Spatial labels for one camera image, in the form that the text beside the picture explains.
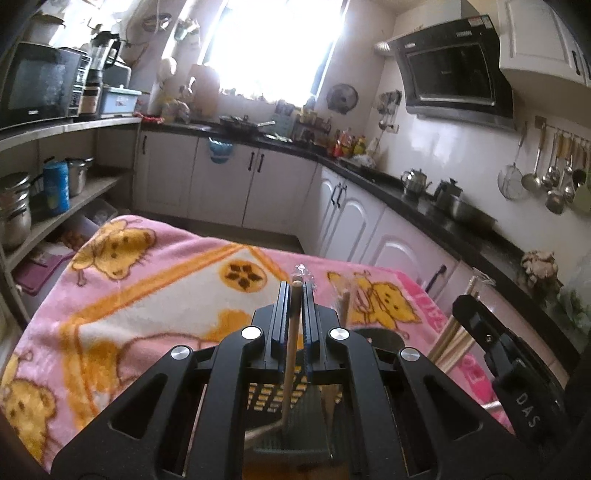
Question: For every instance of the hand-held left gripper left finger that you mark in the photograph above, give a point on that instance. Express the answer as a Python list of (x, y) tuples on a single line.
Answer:
[(282, 332)]

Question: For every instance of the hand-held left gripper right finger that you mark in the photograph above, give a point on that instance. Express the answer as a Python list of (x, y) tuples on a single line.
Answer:
[(308, 332)]

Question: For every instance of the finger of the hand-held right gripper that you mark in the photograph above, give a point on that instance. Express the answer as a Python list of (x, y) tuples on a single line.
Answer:
[(475, 318)]

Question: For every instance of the wooden chopsticks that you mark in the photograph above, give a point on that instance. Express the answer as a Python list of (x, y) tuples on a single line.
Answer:
[(291, 350), (452, 339)]

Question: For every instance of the black perforated utensil basket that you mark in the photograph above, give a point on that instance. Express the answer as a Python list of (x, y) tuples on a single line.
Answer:
[(300, 438)]

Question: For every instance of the pile of ginger roots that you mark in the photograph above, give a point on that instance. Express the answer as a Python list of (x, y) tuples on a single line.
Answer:
[(540, 270)]

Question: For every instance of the black kitchen countertop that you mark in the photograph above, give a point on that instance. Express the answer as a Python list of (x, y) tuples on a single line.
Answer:
[(415, 194)]

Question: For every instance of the hanging steel spoon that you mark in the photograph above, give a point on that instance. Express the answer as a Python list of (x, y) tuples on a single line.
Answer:
[(555, 198)]

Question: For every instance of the steel kettle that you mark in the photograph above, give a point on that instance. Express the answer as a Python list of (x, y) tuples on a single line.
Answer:
[(415, 183)]

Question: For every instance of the pink printed blanket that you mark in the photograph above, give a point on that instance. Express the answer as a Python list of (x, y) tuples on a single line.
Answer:
[(138, 295)]

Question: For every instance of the white kitchen cabinets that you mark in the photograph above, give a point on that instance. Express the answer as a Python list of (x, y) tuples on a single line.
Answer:
[(258, 184)]

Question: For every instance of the hanging steel ladle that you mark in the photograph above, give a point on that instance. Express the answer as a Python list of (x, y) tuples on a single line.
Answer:
[(532, 177)]

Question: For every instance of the group of condiment bottles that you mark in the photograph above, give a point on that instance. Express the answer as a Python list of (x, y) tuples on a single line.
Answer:
[(348, 145)]

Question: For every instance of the blue hanging holder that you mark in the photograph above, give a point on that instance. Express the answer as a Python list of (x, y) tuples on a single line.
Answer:
[(220, 150)]

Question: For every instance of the black frying pan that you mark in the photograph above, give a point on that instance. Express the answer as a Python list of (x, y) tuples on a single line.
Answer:
[(240, 124)]

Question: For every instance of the small round fan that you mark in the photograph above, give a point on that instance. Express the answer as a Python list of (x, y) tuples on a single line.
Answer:
[(342, 97)]

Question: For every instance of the purple tray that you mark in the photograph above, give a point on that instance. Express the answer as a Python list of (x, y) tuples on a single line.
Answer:
[(41, 274)]

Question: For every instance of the black range hood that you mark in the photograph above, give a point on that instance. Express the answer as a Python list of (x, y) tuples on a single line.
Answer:
[(452, 69)]

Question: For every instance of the lidded steel pot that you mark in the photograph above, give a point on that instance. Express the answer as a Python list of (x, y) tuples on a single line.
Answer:
[(79, 175)]

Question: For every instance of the blue can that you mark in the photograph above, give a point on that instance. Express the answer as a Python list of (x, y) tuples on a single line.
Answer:
[(56, 187)]

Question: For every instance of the light blue storage box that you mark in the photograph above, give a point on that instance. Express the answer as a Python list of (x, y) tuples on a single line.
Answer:
[(120, 99)]

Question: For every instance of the kitchen window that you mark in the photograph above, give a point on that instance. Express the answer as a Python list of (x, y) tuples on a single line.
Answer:
[(272, 46)]

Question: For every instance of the white upper cabinet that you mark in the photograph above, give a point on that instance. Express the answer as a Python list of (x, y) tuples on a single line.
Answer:
[(540, 37)]

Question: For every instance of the kitchen shelf unit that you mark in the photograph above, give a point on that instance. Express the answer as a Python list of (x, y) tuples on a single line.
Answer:
[(69, 134)]

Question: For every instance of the stacked steel pots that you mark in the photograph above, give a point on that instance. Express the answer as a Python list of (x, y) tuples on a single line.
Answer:
[(14, 212)]

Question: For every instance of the blender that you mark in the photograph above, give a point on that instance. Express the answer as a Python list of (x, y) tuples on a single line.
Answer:
[(99, 64)]

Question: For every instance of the black microwave oven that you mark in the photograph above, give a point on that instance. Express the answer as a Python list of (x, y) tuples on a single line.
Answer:
[(39, 85)]

